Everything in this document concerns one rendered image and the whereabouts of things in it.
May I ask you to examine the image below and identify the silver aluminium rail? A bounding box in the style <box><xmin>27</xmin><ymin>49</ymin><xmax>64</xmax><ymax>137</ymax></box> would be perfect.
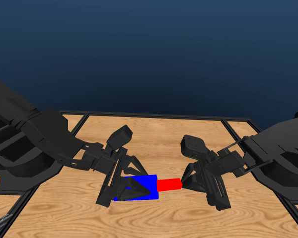
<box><xmin>0</xmin><ymin>214</ymin><xmax>13</xmax><ymax>233</ymax></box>

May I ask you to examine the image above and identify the black table frame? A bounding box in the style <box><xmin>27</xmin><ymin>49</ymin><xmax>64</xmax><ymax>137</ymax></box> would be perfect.
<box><xmin>0</xmin><ymin>110</ymin><xmax>298</xmax><ymax>238</ymax></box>

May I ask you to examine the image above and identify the blue hollow socket block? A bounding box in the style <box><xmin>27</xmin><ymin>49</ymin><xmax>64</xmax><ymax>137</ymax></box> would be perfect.
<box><xmin>113</xmin><ymin>174</ymin><xmax>159</xmax><ymax>202</ymax></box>

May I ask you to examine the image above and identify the thin red peg bar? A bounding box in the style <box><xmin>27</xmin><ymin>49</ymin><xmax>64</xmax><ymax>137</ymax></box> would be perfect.
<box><xmin>156</xmin><ymin>178</ymin><xmax>183</xmax><ymax>192</ymax></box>

